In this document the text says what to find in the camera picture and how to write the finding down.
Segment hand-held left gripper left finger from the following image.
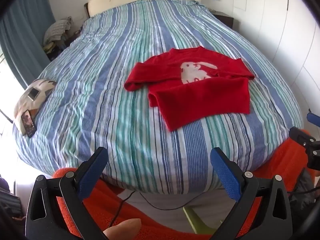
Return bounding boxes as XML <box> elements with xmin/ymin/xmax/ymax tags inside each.
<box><xmin>25</xmin><ymin>147</ymin><xmax>108</xmax><ymax>240</ymax></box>

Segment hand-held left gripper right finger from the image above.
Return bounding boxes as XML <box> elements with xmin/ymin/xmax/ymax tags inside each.
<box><xmin>210</xmin><ymin>147</ymin><xmax>293</xmax><ymax>240</ymax></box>

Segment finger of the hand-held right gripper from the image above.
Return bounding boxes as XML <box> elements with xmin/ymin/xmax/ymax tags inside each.
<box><xmin>306</xmin><ymin>109</ymin><xmax>320</xmax><ymax>125</ymax></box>
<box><xmin>289</xmin><ymin>126</ymin><xmax>320</xmax><ymax>170</ymax></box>

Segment red sweater with white print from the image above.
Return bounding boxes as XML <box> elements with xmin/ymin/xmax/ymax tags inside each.
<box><xmin>124</xmin><ymin>46</ymin><xmax>255</xmax><ymax>132</ymax></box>

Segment pile of clothes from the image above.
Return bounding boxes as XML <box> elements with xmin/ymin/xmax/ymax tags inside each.
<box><xmin>43</xmin><ymin>16</ymin><xmax>73</xmax><ymax>60</ymax></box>

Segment person's left hand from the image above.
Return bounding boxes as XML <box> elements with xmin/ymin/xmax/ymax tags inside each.
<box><xmin>103</xmin><ymin>218</ymin><xmax>142</xmax><ymax>240</ymax></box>

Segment orange fuzzy cloth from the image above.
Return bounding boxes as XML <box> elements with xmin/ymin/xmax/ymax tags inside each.
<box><xmin>52</xmin><ymin>129</ymin><xmax>320</xmax><ymax>240</ymax></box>

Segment green plastic object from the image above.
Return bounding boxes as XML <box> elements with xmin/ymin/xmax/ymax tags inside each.
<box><xmin>182</xmin><ymin>206</ymin><xmax>218</xmax><ymax>235</ymax></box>

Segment black smartphone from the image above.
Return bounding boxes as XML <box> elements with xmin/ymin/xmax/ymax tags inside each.
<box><xmin>21</xmin><ymin>109</ymin><xmax>37</xmax><ymax>138</ymax></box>

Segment blue green striped bed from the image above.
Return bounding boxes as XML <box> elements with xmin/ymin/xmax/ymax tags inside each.
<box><xmin>12</xmin><ymin>0</ymin><xmax>304</xmax><ymax>195</ymax></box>

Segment white wardrobe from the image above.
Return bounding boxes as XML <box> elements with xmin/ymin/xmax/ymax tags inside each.
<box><xmin>232</xmin><ymin>0</ymin><xmax>320</xmax><ymax>120</ymax></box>

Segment patterned beige pillow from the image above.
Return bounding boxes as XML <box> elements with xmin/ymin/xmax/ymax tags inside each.
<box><xmin>14</xmin><ymin>79</ymin><xmax>57</xmax><ymax>137</ymax></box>

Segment dark wooden nightstand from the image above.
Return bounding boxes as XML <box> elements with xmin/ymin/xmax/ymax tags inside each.
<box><xmin>212</xmin><ymin>11</ymin><xmax>240</xmax><ymax>30</ymax></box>

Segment blue curtain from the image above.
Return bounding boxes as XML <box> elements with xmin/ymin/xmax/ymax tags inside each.
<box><xmin>0</xmin><ymin>0</ymin><xmax>57</xmax><ymax>90</ymax></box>

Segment black cable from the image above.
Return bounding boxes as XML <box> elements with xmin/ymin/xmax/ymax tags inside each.
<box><xmin>109</xmin><ymin>185</ymin><xmax>225</xmax><ymax>230</ymax></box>

